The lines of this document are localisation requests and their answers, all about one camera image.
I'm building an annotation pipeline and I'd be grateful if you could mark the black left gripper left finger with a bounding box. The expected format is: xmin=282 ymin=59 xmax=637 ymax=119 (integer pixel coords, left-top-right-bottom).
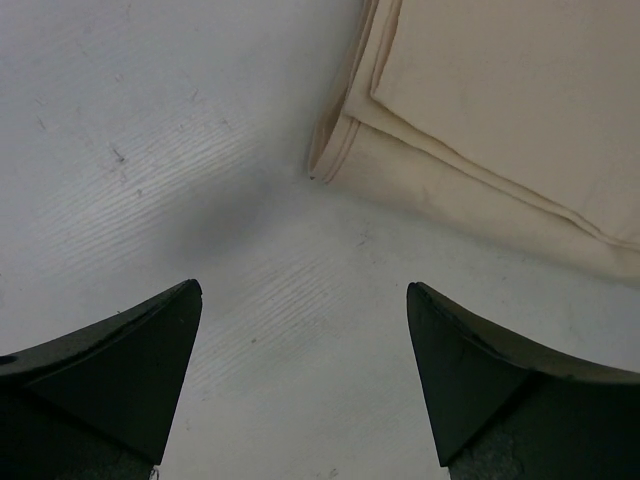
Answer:
xmin=1 ymin=279 xmax=202 ymax=479

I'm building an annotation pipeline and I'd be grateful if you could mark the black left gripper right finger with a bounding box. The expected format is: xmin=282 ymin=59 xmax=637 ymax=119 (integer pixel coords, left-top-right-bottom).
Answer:
xmin=406 ymin=283 xmax=639 ymax=479

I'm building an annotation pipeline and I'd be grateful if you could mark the beige cloth wrap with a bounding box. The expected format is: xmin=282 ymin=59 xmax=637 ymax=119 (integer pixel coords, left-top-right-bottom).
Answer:
xmin=309 ymin=1 xmax=639 ymax=284

